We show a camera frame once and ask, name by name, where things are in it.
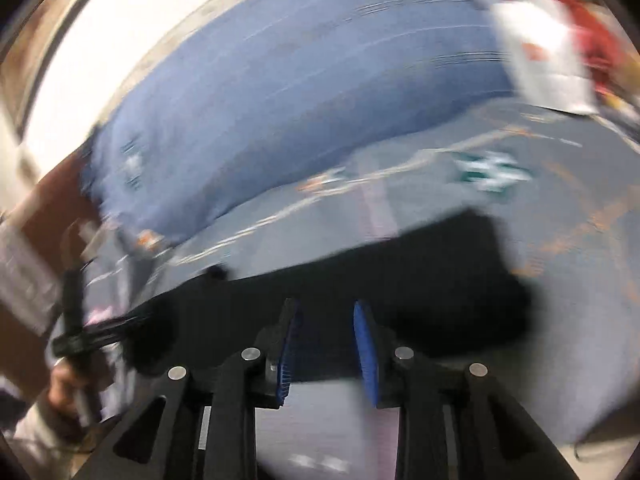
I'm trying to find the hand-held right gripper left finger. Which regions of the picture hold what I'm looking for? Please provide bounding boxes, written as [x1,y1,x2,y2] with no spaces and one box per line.
[72,297,303,480]

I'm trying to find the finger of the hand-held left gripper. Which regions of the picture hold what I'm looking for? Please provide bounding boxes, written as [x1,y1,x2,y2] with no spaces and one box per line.
[85,310,156,348]

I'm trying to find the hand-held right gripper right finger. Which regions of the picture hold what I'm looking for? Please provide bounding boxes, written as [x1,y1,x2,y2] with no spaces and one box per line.
[352,300,576,480]

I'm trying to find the black pants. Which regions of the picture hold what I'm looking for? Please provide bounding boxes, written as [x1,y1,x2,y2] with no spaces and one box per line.
[120,207,533,401]

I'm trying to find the person's left forearm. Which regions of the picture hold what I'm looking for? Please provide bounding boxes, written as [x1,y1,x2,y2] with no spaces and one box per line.
[0,392,103,463]

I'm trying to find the person's left hand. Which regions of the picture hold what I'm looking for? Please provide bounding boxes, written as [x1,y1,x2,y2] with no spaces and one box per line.
[47,360,101,416]

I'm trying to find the grey printed bed sheet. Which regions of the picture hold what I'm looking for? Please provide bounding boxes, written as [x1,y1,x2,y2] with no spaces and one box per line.
[115,95,640,480]

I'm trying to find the blue pillow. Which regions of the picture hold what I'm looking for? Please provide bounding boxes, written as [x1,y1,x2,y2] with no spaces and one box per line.
[80,0,521,246]

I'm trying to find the white plastic bag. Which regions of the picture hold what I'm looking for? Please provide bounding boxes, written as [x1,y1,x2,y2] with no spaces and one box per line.
[492,0,601,116]

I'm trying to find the red cloth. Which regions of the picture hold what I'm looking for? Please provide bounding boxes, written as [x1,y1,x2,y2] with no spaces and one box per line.
[555,0,631,101]

